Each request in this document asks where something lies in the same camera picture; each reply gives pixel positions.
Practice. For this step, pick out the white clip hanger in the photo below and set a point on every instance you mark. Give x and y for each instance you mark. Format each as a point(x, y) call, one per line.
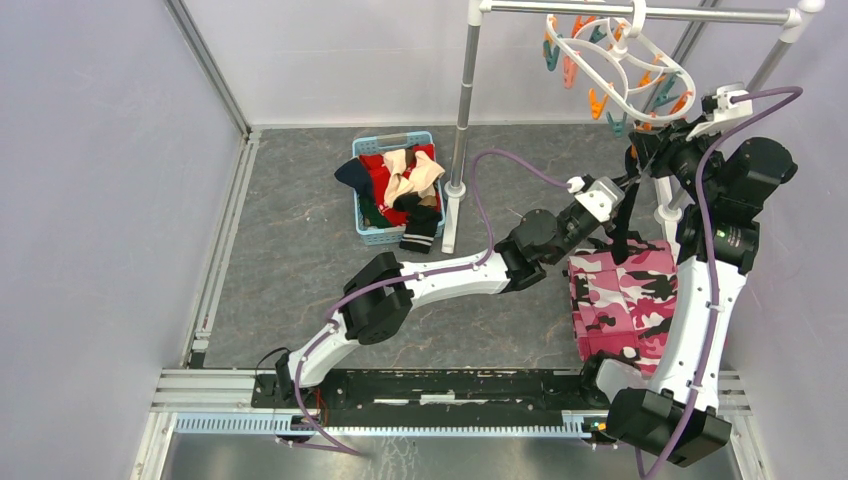
point(615, 55)

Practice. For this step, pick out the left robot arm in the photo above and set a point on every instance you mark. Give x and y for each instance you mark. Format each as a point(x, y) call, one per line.
point(377, 301)

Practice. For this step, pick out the red sock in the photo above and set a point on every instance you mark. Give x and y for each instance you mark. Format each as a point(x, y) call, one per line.
point(379, 174)

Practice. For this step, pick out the teal clothespin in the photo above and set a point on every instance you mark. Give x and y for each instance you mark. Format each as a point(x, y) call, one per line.
point(551, 54)
point(619, 125)
point(664, 96)

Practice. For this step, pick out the navy blue sock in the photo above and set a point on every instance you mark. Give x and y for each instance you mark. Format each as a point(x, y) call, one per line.
point(354, 174)

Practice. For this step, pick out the pink camouflage bag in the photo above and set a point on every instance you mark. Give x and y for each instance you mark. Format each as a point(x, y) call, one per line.
point(624, 310)

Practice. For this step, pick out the silver white drying rack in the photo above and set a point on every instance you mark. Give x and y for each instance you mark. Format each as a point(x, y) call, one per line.
point(674, 30)

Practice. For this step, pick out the beige sock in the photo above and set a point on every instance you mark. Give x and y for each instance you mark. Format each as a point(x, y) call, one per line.
point(411, 171)

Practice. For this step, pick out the orange clothespin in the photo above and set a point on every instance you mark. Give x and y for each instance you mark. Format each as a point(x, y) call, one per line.
point(597, 101)
point(681, 102)
point(547, 30)
point(641, 132)

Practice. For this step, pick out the light blue plastic basket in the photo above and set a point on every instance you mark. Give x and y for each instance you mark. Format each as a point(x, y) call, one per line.
point(370, 145)

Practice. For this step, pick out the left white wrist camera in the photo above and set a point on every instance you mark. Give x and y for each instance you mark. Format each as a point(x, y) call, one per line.
point(577, 185)

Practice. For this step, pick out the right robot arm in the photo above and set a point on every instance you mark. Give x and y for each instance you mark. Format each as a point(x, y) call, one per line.
point(673, 414)

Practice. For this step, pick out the pink clothespin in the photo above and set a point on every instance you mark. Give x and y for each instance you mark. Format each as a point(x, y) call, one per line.
point(570, 71)

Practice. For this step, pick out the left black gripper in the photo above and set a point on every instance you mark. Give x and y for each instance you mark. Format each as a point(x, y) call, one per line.
point(609, 225)

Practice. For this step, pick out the black white-striped sock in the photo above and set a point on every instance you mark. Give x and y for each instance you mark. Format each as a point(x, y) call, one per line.
point(620, 231)

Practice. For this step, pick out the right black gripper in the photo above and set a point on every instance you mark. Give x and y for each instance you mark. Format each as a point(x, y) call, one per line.
point(659, 148)

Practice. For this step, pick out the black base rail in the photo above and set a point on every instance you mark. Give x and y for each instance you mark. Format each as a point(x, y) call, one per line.
point(433, 398)

